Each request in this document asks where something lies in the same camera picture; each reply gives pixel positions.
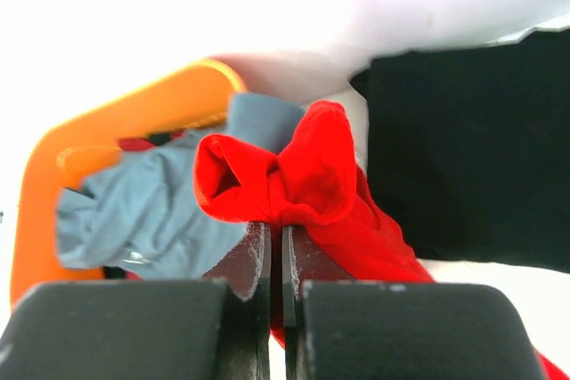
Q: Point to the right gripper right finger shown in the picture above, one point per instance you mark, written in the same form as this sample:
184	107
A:
301	260

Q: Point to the red t shirt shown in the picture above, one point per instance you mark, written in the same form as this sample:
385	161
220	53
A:
391	320

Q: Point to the orange plastic basket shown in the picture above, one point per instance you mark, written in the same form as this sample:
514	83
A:
191	97

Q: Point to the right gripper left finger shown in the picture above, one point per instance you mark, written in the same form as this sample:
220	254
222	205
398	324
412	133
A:
242	350

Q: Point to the folded black t shirt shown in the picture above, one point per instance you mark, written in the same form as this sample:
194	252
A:
468	150

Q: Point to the grey blue t shirt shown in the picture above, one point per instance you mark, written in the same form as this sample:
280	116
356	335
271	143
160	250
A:
141	214

